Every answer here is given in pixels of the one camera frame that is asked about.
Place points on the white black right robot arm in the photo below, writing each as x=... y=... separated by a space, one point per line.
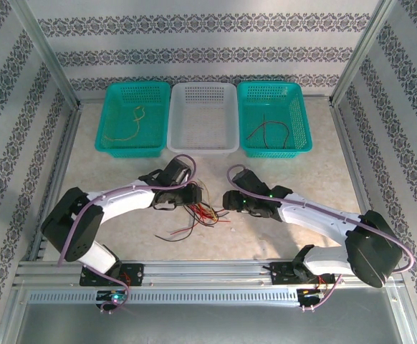
x=312 y=222

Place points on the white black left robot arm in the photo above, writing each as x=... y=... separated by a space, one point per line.
x=122 y=202

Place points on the white plastic basket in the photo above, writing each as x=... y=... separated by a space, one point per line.
x=205 y=118

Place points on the small circuit board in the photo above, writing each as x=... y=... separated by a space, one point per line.
x=310 y=293
x=113 y=296

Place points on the teal plastic basket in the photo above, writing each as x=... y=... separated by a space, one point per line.
x=129 y=96
x=273 y=96

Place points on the grey metal sheet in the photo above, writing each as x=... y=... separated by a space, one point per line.
x=208 y=326

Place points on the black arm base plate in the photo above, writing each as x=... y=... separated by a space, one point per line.
x=135 y=274
x=280 y=274

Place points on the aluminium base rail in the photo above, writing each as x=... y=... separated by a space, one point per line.
x=208 y=272

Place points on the aluminium table side rail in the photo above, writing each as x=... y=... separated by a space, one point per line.
x=56 y=179
x=357 y=179

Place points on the aluminium table back rail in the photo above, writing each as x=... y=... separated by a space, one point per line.
x=317 y=96

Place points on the aluminium frame post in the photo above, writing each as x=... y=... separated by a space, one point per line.
x=363 y=50
x=47 y=50

